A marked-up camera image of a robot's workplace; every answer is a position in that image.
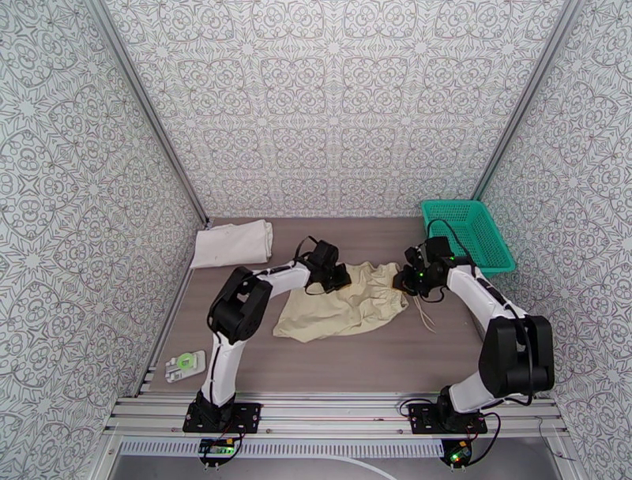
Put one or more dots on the white t-shirt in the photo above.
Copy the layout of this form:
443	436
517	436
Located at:
232	244

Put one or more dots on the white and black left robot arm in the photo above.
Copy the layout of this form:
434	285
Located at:
239	306

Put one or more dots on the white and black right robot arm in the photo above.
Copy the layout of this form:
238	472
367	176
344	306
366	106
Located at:
516	355

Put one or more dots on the green plastic mesh basket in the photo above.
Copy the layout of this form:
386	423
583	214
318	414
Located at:
484	237

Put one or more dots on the small circuit board, round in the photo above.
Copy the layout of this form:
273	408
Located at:
456	456

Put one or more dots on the small circuit board, long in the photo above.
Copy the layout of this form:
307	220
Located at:
215	449

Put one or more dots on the aluminium rail frame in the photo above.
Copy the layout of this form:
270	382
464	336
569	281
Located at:
335	409

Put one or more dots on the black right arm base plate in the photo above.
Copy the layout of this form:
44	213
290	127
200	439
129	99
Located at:
422	419

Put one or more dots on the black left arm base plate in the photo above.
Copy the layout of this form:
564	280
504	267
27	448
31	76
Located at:
249	417

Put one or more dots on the aluminium table edge rail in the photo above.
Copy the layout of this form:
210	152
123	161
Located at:
170	320

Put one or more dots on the aluminium corner post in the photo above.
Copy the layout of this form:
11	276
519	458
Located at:
526	98
148	106

